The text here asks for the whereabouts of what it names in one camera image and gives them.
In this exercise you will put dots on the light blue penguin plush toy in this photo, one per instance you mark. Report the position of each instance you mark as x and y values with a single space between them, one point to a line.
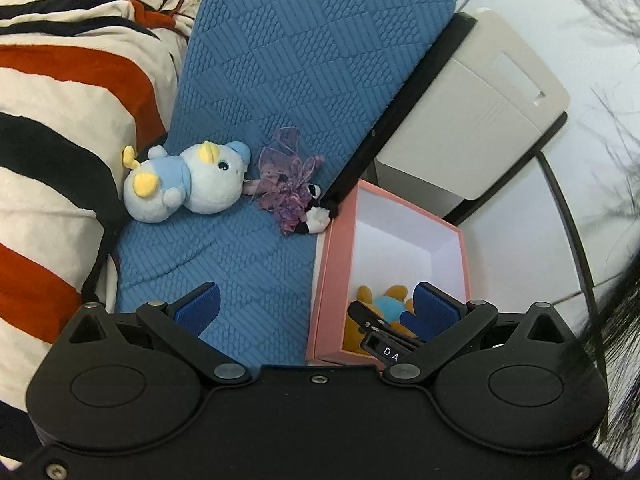
195 180

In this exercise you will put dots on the dark hair strands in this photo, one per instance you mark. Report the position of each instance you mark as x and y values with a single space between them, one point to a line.
617 310

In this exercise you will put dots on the orange and blue plush toy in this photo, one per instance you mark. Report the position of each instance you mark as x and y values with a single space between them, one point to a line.
385 307

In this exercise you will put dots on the purple ribbon panda plush toy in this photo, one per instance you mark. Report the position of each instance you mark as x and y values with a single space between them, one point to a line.
287 187

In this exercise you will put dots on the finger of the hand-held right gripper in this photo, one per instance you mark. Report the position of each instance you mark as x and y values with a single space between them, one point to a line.
369 315

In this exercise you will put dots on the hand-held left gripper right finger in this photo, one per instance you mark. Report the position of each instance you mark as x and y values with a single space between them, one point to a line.
436 314

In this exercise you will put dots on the pink cardboard box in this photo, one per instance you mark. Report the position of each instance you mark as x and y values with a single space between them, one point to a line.
395 230

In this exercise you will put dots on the black bed frame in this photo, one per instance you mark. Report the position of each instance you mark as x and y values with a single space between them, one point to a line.
400 105

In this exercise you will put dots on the blue quilted mattress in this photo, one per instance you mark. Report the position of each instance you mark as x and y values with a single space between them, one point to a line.
280 90

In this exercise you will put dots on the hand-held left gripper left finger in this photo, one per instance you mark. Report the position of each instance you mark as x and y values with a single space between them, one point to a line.
197 311

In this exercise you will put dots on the beige white appliance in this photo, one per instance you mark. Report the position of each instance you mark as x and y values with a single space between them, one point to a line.
470 115

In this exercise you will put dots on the red black white striped blanket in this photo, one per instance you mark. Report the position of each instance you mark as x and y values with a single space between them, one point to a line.
65 125

